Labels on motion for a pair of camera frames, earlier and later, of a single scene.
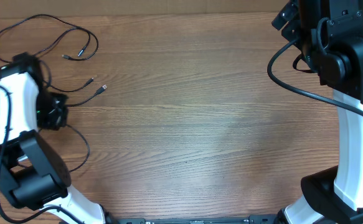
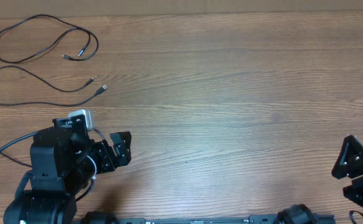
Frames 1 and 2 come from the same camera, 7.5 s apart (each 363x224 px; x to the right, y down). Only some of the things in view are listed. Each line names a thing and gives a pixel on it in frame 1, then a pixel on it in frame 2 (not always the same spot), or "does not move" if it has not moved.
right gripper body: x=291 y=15 -> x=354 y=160
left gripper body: x=51 y=109 -> x=104 y=162
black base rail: x=265 y=219 does not move
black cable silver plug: x=64 y=56 does not move
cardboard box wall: x=77 y=7 does not move
